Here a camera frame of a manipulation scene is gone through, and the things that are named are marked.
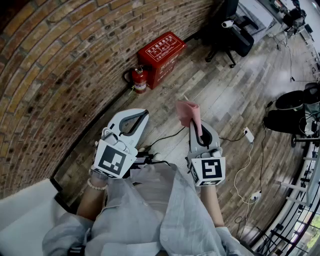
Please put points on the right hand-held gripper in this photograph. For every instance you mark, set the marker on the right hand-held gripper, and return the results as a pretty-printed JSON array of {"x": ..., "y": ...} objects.
[{"x": 210, "y": 171}]

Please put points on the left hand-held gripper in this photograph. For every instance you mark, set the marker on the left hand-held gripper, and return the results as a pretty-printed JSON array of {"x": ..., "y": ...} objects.
[{"x": 111, "y": 160}]

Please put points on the pink cloth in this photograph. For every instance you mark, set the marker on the pink cloth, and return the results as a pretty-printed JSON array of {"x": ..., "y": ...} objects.
[{"x": 187, "y": 112}]

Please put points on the red fire extinguisher box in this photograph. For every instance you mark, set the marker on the red fire extinguisher box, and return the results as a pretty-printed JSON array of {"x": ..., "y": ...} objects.
[{"x": 160, "y": 57}]

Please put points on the person's left forearm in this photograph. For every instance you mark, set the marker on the person's left forearm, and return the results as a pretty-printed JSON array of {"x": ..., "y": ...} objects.
[{"x": 91, "y": 202}]

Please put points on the person's right forearm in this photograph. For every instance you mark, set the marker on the person's right forearm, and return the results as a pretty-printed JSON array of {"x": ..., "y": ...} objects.
[{"x": 211, "y": 207}]

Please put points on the small black box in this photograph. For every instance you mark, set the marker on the small black box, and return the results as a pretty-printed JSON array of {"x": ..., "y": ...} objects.
[{"x": 144, "y": 157}]

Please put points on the person's white right shoe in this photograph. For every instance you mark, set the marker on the person's white right shoe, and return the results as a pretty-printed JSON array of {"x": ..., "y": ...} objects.
[{"x": 158, "y": 156}]

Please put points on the white plug adapter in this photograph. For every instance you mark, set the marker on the white plug adapter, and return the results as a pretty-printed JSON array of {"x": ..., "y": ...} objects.
[{"x": 255, "y": 196}]

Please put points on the light grey shirt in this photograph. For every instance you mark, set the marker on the light grey shirt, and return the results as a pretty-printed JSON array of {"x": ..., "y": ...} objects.
[{"x": 140, "y": 225}]

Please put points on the black office chair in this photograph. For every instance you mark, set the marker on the black office chair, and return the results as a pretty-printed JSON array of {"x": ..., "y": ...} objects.
[{"x": 240, "y": 42}]

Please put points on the black metal railing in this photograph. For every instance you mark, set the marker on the black metal railing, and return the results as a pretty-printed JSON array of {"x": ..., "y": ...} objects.
[{"x": 295, "y": 200}]

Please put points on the white table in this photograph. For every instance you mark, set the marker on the white table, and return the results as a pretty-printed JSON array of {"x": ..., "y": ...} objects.
[{"x": 27, "y": 220}]

